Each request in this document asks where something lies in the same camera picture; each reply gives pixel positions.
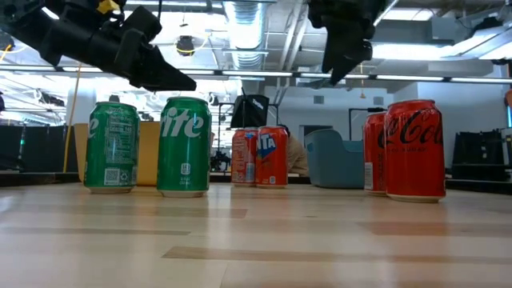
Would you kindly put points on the black background robot arm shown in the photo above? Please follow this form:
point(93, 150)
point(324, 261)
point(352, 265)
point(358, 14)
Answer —
point(220, 160)

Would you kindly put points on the orange Fanta soda can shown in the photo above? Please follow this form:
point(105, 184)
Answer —
point(272, 168)
point(242, 160)

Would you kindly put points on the black ceiling lamp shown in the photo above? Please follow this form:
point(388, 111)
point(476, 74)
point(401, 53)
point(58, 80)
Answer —
point(185, 45)

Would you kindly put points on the silver ventilation duct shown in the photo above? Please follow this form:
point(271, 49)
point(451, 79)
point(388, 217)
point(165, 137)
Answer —
point(244, 32)

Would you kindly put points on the black softbox studio light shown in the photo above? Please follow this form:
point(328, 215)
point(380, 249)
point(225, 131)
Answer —
point(250, 112)

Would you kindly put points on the red Coca-Cola soda can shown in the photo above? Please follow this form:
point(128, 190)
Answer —
point(416, 168)
point(374, 160)

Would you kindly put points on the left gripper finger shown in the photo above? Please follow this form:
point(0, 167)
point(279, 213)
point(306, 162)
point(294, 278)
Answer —
point(138, 28)
point(160, 76)

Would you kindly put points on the person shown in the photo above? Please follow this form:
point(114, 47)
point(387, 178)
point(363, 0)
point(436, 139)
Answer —
point(298, 160)

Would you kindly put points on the black partition panel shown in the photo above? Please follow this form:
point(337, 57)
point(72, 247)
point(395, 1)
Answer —
point(40, 148)

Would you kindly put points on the yellow plastic bin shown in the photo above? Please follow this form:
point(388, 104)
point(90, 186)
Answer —
point(149, 160)

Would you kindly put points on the black metal stand frame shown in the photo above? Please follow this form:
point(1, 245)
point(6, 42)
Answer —
point(376, 109)

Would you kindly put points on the green Sprite soda can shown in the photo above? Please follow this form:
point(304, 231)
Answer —
point(112, 148)
point(184, 160)

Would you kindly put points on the black equipment rack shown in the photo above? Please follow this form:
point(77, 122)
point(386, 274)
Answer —
point(478, 152)

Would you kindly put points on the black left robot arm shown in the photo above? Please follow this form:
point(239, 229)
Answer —
point(20, 32)

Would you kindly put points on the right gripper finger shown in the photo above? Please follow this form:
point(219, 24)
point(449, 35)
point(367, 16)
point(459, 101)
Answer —
point(340, 60)

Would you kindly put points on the blue plastic bin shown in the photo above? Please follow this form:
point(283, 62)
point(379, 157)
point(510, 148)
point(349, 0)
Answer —
point(332, 168)

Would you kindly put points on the long white light bar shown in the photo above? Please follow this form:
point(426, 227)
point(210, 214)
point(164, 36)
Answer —
point(256, 73)

